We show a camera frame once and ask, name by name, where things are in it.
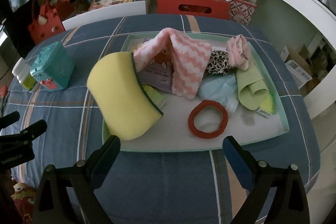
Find leopard print scrunchie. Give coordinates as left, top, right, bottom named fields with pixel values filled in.
left=206, top=50, right=231, bottom=75

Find white shelf counter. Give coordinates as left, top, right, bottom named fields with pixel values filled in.
left=251, top=0, right=336, bottom=119

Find yellow sponge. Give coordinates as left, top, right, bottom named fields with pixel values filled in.
left=87, top=52, right=163, bottom=141

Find dark red scrunchie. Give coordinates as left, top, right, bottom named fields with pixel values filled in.
left=187, top=100, right=228, bottom=139

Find light blue face mask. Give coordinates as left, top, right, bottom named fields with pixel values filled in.
left=197, top=75, right=239, bottom=116

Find pink beige plush toy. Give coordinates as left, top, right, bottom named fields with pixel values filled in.
left=227, top=35, right=251, bottom=71

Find white cap jar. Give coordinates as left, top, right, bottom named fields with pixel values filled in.
left=12, top=57, right=39, bottom=93

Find red cardboard box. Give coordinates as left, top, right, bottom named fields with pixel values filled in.
left=157, top=0, right=230, bottom=20

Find white tray with teal rim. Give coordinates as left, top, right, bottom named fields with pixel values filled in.
left=121, top=46, right=289, bottom=152

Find red stool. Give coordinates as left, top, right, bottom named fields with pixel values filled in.
left=0, top=85, right=8, bottom=107

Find lime green cloth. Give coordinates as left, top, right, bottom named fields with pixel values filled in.
left=236, top=63, right=269, bottom=110

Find white foam board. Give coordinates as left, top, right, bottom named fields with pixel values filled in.
left=62, top=1, right=146, bottom=31

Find red felt handbag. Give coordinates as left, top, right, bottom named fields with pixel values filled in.
left=28, top=0, right=74, bottom=45

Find teal wet wipes pack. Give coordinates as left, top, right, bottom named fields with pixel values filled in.
left=30, top=42, right=75, bottom=92

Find red patterned box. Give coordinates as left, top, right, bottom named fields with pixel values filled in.
left=225, top=0, right=257, bottom=25

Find purple plastic packet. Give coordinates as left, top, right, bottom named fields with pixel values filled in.
left=138, top=50, right=173, bottom=93

